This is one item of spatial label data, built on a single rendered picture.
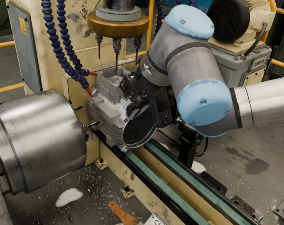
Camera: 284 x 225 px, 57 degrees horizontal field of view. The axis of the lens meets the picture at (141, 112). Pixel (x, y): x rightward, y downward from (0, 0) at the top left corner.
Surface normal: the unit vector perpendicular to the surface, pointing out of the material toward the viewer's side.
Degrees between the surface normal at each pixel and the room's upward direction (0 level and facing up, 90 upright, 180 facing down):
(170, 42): 60
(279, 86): 31
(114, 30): 90
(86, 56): 90
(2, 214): 90
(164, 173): 90
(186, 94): 65
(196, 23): 25
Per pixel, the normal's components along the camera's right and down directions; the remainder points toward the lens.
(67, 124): 0.51, -0.22
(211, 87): 0.07, -0.42
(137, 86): 0.38, -0.48
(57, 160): 0.64, 0.33
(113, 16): -0.15, 0.55
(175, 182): -0.76, 0.32
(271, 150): 0.07, -0.83
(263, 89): -0.36, -0.57
